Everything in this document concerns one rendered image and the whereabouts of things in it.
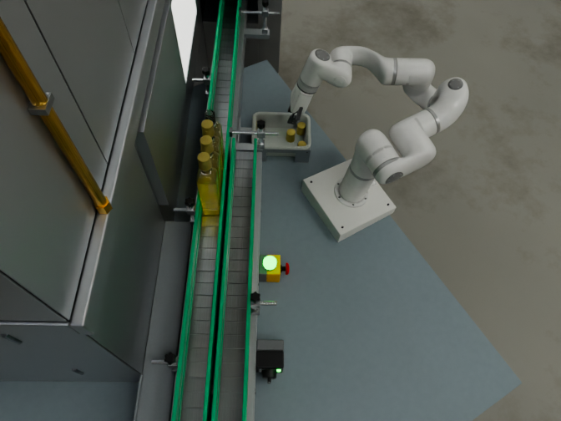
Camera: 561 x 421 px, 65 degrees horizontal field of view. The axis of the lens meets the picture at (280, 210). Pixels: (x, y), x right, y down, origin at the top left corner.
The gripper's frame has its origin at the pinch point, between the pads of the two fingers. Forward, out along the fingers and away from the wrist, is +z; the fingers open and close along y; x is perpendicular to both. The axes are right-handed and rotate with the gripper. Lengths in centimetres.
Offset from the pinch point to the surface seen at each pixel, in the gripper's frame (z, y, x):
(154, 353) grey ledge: 13, 86, -35
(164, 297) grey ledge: 13, 70, -35
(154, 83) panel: -29, 28, -47
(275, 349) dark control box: 9, 83, -2
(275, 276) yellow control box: 12, 59, -2
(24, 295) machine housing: -49, 92, -56
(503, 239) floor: 56, 1, 143
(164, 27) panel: -29, 8, -48
